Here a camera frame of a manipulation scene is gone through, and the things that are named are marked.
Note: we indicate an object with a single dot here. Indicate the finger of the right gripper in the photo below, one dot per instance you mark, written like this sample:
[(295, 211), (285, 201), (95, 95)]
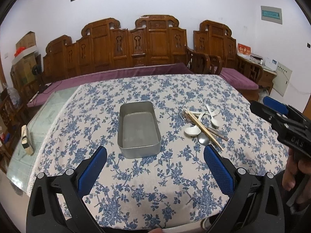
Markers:
[(275, 105)]

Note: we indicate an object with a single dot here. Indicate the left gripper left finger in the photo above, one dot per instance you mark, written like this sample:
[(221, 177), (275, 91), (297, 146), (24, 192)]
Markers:
[(56, 202)]

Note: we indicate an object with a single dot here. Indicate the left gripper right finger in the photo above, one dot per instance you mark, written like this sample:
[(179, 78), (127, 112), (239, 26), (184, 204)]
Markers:
[(254, 203)]

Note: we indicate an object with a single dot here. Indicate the metal smiley handle spoon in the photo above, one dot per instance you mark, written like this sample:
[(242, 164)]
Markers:
[(203, 139)]

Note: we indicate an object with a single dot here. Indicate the light bamboo chopstick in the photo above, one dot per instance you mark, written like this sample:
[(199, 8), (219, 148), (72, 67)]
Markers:
[(203, 128)]

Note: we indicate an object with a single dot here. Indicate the metal rectangular tray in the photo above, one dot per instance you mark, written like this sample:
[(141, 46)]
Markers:
[(138, 132)]

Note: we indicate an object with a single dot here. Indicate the white plastic fork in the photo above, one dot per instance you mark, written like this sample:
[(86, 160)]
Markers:
[(213, 113)]

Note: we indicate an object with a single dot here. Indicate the person's right hand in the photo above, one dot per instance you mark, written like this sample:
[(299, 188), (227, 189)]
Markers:
[(292, 169)]

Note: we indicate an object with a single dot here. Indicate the wooden side table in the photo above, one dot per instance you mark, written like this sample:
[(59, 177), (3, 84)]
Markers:
[(256, 73)]

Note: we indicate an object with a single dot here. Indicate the white router box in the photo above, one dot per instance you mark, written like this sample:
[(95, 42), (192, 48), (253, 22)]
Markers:
[(270, 64)]

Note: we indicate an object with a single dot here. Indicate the purple armchair cushion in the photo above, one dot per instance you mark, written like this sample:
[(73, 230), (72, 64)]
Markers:
[(237, 80)]

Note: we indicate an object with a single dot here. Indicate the glass table top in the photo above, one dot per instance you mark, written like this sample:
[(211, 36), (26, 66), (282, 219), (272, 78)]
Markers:
[(21, 164)]

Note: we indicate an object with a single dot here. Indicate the red sign card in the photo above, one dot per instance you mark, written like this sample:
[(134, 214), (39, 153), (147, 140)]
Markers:
[(243, 49)]

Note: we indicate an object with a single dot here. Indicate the carved wooden armchair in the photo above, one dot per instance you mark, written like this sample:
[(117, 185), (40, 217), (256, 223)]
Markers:
[(215, 39)]

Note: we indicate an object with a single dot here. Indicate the carved wooden sofa bench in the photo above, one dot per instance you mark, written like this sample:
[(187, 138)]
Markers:
[(104, 45)]

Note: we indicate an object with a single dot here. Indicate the stacked cardboard boxes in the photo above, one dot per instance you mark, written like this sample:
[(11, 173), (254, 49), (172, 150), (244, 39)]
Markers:
[(24, 60)]

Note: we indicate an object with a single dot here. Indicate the white wall distribution box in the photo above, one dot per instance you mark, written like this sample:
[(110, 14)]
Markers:
[(281, 81)]

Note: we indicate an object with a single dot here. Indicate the grey wall electrical panel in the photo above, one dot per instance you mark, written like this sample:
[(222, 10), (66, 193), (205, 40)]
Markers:
[(271, 14)]

